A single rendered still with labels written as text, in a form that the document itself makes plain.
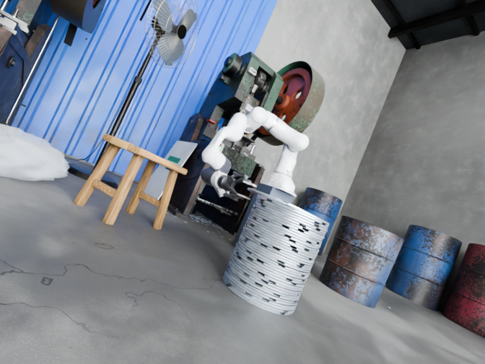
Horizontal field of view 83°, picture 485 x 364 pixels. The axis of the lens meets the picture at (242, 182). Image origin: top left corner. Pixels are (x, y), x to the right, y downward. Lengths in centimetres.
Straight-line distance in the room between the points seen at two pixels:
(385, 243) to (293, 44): 335
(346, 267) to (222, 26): 312
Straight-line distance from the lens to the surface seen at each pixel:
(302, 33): 472
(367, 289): 197
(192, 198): 208
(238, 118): 166
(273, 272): 95
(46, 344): 53
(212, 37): 378
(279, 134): 179
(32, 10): 251
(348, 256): 193
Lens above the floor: 30
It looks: 3 degrees up
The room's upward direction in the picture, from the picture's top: 23 degrees clockwise
